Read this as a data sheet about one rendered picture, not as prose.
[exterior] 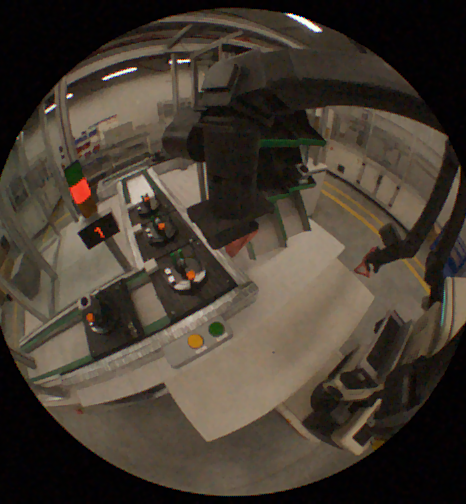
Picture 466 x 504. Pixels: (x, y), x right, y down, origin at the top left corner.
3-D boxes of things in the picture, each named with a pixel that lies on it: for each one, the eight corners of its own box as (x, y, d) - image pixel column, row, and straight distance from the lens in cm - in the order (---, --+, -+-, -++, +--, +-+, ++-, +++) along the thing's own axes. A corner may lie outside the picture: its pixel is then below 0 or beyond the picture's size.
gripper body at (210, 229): (187, 218, 25) (177, 170, 21) (246, 195, 29) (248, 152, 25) (210, 248, 20) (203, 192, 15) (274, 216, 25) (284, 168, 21)
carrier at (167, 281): (236, 285, 58) (237, 262, 47) (171, 323, 56) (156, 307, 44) (200, 241, 71) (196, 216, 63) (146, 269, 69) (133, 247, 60)
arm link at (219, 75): (239, 55, 17) (282, 91, 23) (166, 76, 26) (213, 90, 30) (204, 174, 15) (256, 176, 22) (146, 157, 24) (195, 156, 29)
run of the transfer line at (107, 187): (293, 147, 257) (294, 140, 254) (100, 206, 160) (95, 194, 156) (271, 140, 282) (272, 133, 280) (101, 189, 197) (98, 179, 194)
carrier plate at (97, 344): (145, 335, 58) (142, 333, 56) (95, 359, 69) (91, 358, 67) (125, 280, 71) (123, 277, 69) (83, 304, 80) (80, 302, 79)
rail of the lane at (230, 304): (255, 301, 66) (259, 286, 56) (78, 389, 91) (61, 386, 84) (246, 290, 67) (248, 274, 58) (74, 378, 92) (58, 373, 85)
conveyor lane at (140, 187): (247, 292, 67) (249, 278, 58) (170, 339, 64) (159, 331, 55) (155, 179, 158) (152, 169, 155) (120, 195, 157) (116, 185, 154)
